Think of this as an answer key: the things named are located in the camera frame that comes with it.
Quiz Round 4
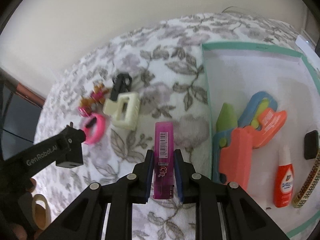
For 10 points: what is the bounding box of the purple lighter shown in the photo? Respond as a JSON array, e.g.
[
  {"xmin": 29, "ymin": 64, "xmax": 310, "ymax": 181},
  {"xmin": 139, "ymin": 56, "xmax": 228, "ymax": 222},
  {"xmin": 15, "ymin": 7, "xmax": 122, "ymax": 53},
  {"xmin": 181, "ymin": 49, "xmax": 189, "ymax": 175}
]
[{"xmin": 153, "ymin": 121, "xmax": 174, "ymax": 199}]

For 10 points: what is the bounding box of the pink smartwatch band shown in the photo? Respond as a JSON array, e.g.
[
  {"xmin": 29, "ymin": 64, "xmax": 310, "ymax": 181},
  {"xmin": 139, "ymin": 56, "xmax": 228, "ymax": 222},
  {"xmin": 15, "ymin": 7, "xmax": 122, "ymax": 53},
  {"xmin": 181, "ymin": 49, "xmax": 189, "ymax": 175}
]
[{"xmin": 81, "ymin": 113, "xmax": 106, "ymax": 145}]

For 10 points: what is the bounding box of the cream hair claw clip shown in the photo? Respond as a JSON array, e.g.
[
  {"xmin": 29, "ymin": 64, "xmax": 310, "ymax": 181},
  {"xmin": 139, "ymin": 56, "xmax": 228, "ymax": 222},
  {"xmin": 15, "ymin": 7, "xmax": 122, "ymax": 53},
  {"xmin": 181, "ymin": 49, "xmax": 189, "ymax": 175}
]
[{"xmin": 103, "ymin": 92, "xmax": 140, "ymax": 131}]

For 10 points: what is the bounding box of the red glue bottle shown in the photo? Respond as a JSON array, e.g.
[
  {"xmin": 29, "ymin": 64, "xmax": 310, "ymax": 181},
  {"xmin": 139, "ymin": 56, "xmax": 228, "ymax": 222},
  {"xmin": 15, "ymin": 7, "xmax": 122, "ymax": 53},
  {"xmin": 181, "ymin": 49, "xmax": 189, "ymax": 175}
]
[{"xmin": 273, "ymin": 145, "xmax": 294, "ymax": 208}]

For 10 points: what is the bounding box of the gold patterned strip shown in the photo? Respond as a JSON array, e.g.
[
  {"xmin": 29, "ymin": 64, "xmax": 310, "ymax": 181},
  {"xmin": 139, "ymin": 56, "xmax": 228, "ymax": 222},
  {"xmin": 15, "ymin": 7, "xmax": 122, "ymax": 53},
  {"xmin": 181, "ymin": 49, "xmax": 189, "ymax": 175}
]
[{"xmin": 292, "ymin": 151, "xmax": 319, "ymax": 208}]

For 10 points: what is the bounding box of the black power adapter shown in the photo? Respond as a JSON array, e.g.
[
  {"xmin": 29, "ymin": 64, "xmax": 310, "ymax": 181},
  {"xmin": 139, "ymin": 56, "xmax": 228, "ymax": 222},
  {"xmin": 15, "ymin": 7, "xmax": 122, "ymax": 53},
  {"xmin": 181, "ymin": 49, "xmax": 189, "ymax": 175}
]
[{"xmin": 56, "ymin": 122, "xmax": 86, "ymax": 168}]

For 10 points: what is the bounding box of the pink round doll toy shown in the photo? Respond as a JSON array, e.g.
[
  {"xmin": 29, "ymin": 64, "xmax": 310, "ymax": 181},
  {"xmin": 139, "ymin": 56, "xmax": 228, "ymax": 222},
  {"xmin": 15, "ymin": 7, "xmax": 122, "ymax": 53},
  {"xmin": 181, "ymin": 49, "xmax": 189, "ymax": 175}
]
[{"xmin": 78, "ymin": 83, "xmax": 111, "ymax": 117}]

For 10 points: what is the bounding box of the beige tape roll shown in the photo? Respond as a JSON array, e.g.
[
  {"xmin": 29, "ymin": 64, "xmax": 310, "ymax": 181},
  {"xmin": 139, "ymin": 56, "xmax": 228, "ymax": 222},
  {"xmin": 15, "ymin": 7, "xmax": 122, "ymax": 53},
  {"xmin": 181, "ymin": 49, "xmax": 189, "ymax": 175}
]
[{"xmin": 31, "ymin": 194, "xmax": 52, "ymax": 230}]

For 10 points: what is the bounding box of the floral grey white blanket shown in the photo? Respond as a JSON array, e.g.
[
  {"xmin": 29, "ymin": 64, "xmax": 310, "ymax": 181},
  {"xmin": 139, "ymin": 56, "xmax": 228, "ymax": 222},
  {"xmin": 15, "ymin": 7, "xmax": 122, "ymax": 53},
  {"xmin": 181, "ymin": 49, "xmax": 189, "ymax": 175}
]
[{"xmin": 31, "ymin": 12, "xmax": 301, "ymax": 240}]

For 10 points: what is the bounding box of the orange blue toy gun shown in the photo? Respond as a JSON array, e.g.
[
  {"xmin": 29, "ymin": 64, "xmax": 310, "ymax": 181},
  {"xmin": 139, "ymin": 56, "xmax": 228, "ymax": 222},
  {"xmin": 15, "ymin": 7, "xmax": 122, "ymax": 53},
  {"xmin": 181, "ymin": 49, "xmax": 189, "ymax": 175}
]
[{"xmin": 238, "ymin": 91, "xmax": 287, "ymax": 148}]

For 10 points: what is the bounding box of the white power strip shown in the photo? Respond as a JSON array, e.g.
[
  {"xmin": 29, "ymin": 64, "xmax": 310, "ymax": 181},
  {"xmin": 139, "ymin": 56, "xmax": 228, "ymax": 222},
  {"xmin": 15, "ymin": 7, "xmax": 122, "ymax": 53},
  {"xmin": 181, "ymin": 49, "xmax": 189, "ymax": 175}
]
[{"xmin": 295, "ymin": 35, "xmax": 315, "ymax": 54}]

